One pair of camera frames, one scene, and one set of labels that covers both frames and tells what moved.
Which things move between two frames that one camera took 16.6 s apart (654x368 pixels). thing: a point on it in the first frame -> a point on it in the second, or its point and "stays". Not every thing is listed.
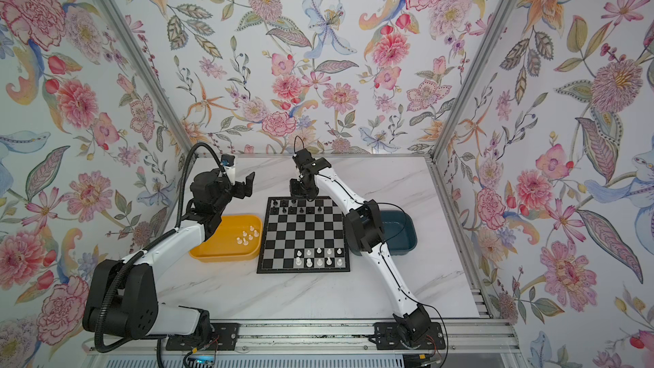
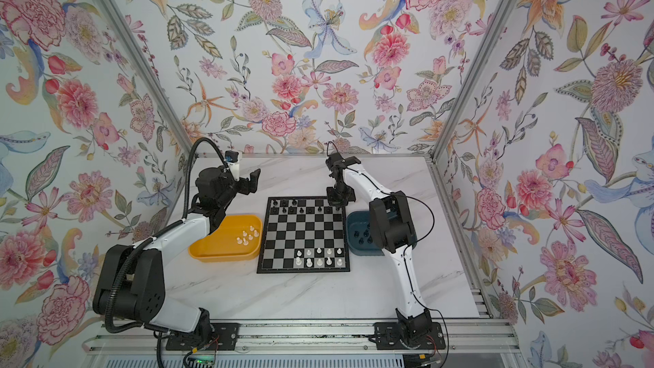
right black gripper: x=296 y=194 -> x=336 y=203
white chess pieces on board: x=298 y=261 stays
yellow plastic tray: x=238 y=238 stays
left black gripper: x=242 y=193 stays
